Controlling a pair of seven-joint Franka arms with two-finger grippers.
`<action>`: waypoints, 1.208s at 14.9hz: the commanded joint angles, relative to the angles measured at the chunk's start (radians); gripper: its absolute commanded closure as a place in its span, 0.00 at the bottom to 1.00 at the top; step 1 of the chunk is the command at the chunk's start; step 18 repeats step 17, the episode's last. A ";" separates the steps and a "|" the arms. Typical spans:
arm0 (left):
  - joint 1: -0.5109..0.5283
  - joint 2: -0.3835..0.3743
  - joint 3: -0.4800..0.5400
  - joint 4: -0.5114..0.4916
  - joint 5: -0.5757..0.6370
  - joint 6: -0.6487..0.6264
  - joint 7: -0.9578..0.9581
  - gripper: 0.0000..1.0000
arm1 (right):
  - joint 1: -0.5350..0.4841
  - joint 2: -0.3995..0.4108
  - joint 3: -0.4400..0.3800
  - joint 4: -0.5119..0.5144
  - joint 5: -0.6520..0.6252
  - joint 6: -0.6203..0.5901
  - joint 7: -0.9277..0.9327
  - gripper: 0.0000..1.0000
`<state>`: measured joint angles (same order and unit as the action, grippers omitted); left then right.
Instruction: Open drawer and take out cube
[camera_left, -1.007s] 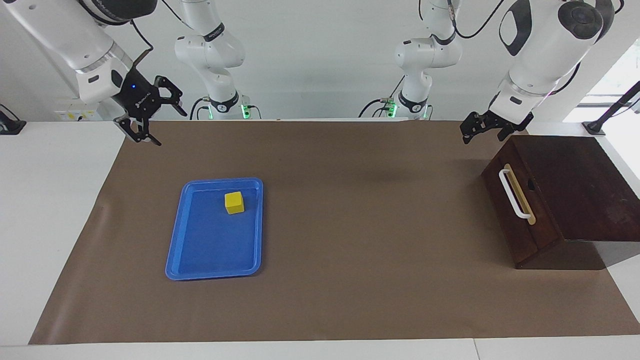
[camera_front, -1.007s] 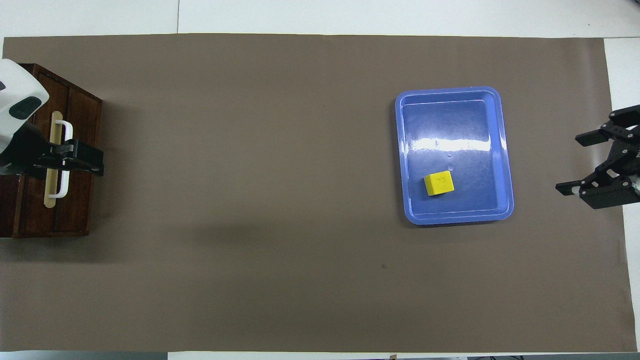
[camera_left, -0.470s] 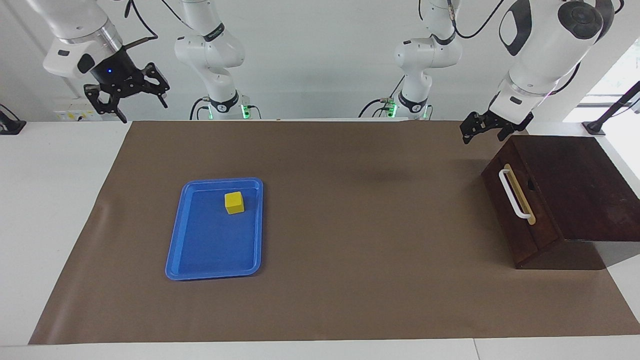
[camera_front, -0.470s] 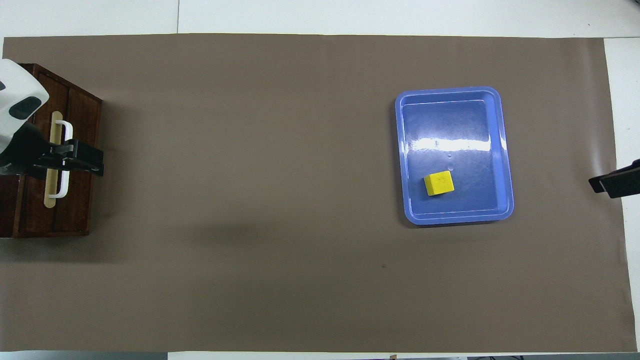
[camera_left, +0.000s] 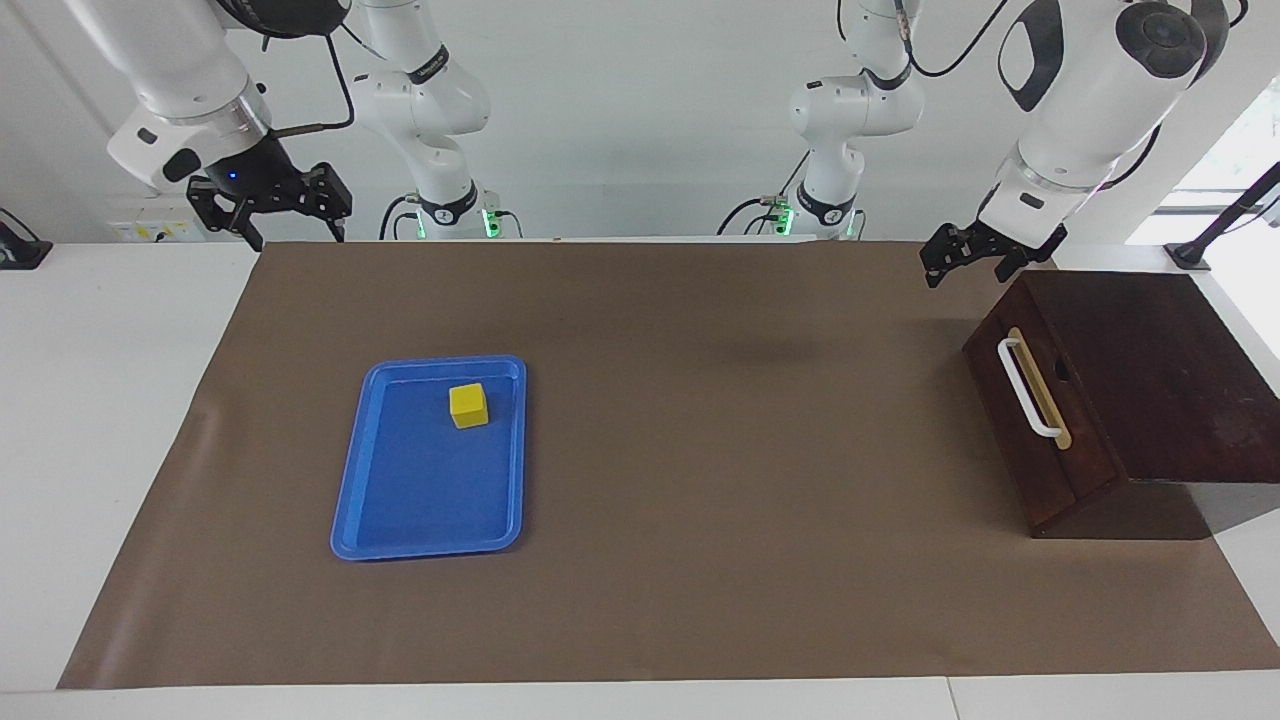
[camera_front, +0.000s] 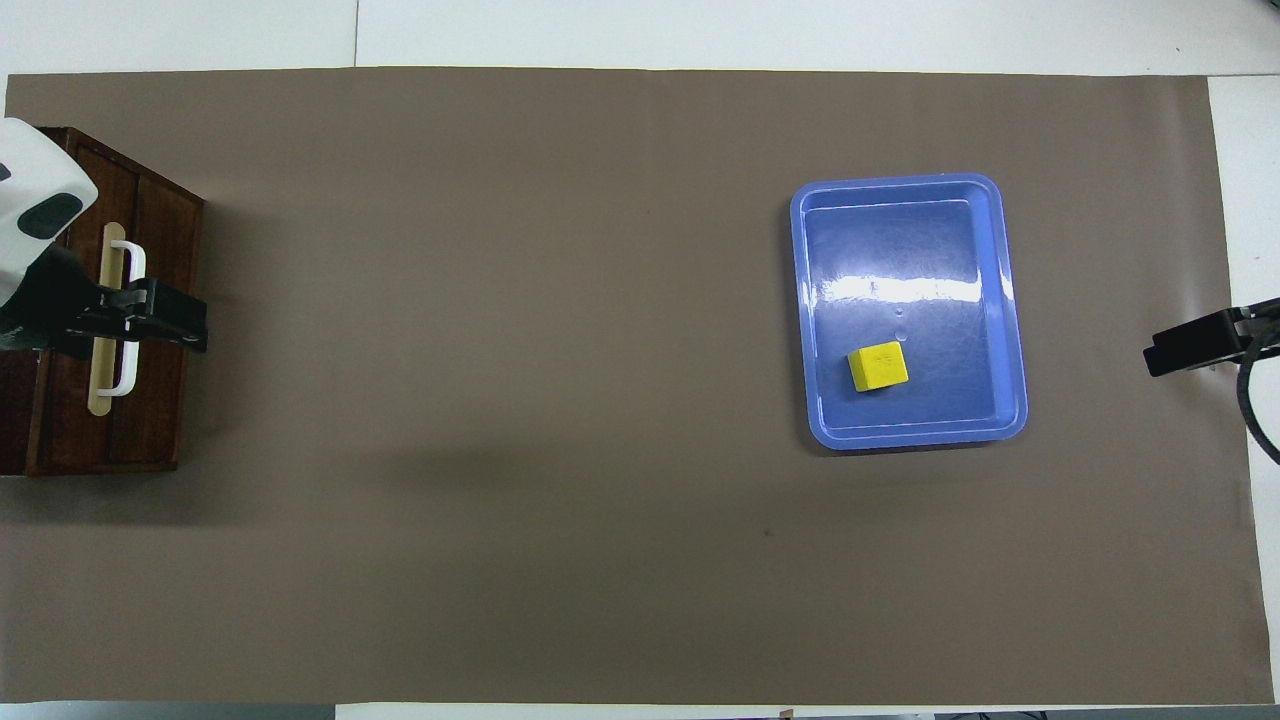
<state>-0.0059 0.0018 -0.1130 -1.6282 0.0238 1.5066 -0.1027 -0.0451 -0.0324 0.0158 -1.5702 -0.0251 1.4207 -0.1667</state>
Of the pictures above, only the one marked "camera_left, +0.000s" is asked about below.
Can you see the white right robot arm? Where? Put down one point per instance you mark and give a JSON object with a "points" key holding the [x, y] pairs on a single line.
{"points": [[180, 60]]}

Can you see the brown table mat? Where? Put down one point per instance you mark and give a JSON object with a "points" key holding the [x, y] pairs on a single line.
{"points": [[650, 500]]}

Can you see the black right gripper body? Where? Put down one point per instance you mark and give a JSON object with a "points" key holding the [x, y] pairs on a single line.
{"points": [[258, 175]]}

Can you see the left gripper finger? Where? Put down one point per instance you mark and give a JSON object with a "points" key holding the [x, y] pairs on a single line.
{"points": [[948, 250], [1018, 266]]}

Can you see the black table mount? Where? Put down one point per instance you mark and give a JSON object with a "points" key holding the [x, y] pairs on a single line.
{"points": [[20, 250]]}

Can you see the wooden drawer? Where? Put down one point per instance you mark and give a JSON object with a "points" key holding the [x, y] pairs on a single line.
{"points": [[1060, 470]]}

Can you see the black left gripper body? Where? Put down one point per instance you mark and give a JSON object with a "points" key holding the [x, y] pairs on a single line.
{"points": [[1015, 243]]}

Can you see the white wall socket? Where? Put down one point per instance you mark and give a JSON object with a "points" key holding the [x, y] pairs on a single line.
{"points": [[150, 228]]}

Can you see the dark wooden cabinet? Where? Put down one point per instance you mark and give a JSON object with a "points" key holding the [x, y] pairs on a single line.
{"points": [[1170, 380]]}

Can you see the yellow cube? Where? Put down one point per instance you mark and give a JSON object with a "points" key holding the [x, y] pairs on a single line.
{"points": [[468, 405]]}

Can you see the black clamp stand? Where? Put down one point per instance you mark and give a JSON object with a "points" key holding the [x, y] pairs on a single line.
{"points": [[1215, 230]]}

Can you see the blue plastic tray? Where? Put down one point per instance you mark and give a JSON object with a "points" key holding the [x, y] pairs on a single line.
{"points": [[420, 490]]}

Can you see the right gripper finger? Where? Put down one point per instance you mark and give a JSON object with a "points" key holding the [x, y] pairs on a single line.
{"points": [[222, 208], [330, 195]]}

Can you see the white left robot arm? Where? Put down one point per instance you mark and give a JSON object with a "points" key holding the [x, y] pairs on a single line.
{"points": [[1090, 100]]}

